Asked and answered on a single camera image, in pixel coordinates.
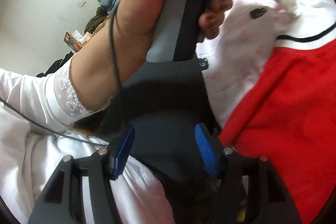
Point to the red white jersey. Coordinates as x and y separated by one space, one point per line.
289 116

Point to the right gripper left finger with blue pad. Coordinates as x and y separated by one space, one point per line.
119 151

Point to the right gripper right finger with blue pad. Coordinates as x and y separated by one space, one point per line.
210 149

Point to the person left hand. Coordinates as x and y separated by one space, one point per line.
160 31

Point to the white lace sleeve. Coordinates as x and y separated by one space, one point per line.
50 101

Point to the brown snack bag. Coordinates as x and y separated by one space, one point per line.
74 40

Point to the clothes pile on chair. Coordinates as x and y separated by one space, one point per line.
103 11

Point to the pink cat print duvet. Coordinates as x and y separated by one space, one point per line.
250 32

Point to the person left forearm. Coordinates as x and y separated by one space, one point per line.
99 66

